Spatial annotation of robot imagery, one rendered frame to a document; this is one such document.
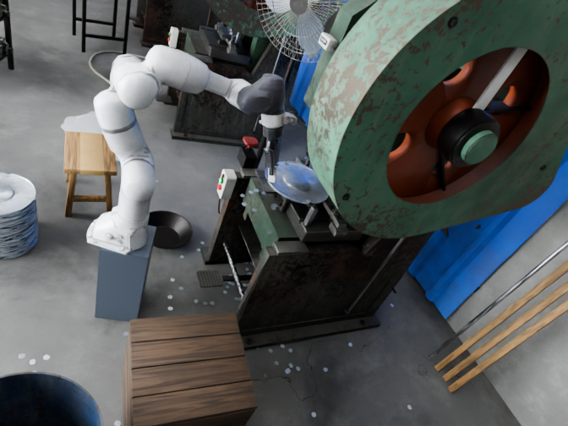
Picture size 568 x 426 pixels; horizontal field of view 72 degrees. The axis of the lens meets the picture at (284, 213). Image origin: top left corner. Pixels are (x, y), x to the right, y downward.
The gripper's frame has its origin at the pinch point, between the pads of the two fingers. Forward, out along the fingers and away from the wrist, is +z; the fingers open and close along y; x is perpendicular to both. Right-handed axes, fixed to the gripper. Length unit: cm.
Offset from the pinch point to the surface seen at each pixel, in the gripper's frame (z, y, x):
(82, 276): 58, 32, -85
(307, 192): 8.6, -6.1, 13.3
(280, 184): 5.0, -1.6, 2.9
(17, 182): 17, 24, -117
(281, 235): 21.3, 10.0, 8.5
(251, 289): 45.2, 20.5, -0.7
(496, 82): -47, 14, 68
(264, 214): 19.7, 0.5, -2.9
